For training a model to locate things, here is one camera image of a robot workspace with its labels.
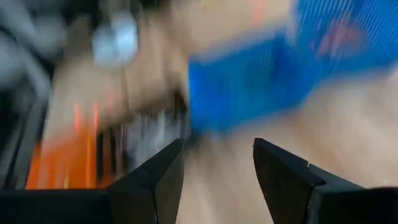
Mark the black plastic basket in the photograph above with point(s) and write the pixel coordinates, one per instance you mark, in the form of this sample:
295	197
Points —
174	105

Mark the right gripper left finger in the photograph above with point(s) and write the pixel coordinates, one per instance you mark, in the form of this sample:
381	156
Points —
155	193

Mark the orange plastic basket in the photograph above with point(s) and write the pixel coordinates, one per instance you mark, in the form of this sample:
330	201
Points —
62	165

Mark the white desk lamp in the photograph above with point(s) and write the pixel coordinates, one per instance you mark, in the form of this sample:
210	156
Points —
115	40

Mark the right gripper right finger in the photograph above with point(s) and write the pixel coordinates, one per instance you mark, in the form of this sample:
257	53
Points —
286	186

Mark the blue plastic basket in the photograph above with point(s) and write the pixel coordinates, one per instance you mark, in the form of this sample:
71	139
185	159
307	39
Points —
242	90
373	18

